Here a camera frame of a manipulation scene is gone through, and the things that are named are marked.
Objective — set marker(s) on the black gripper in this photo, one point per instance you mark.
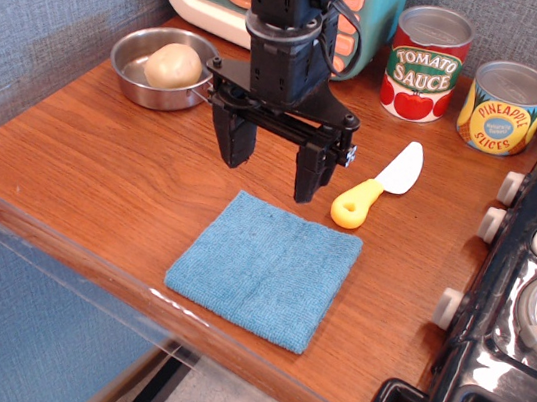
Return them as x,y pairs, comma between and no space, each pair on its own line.
286,81

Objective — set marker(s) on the yellow handled toy knife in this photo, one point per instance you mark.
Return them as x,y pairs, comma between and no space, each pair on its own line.
350,209

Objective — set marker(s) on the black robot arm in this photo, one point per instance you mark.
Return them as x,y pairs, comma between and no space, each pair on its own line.
283,13

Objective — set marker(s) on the blue folded cloth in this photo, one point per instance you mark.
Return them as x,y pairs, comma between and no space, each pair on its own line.
266,270

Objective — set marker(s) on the beige toy potato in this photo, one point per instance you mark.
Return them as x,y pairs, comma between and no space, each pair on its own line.
173,66

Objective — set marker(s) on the teal toy microwave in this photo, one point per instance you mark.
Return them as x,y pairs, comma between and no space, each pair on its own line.
361,18

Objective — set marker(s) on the small steel pan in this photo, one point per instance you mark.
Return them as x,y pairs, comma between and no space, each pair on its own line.
130,53

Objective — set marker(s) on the tomato sauce can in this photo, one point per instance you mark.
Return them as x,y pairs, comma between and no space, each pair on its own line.
425,61

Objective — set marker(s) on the pineapple slices can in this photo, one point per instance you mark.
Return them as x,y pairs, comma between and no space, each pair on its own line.
499,116

